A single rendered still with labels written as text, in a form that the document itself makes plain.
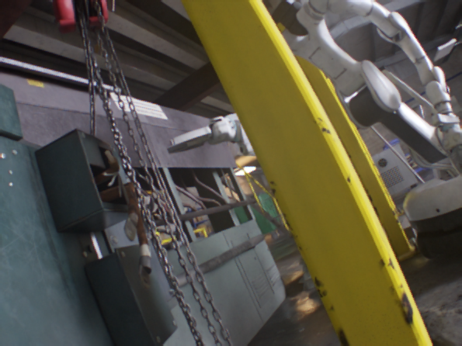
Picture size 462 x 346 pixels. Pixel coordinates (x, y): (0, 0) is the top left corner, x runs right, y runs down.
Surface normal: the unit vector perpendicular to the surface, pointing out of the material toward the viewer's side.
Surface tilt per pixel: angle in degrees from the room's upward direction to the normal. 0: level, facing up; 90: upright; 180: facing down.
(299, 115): 90
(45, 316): 90
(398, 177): 90
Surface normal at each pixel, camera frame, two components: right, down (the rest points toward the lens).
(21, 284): 0.91, -0.42
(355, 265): -0.43, -0.01
